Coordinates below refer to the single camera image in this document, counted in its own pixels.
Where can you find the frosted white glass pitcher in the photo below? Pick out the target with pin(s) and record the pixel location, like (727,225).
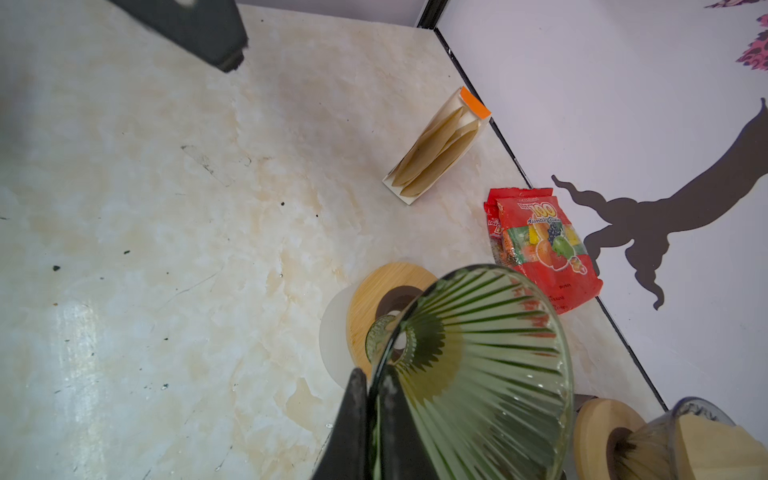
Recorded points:
(333,345)

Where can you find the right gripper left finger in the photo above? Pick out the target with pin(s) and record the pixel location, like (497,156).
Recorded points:
(346,453)

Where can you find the brown paper coffee filter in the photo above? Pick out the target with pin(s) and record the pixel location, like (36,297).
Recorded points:
(707,449)

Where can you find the green glass dripper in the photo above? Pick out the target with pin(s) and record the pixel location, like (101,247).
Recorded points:
(484,363)

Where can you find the coffee filter paper box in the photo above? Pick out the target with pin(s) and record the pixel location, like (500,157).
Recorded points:
(444,141)

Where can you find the wooden dripper ring stand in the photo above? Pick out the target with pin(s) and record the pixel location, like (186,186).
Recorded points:
(601,425)

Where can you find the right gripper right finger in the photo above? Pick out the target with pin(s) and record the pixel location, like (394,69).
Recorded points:
(402,454)

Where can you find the red snack bag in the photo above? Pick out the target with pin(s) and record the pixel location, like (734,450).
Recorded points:
(530,233)

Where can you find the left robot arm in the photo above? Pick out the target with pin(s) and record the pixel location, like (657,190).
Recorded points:
(211,30)

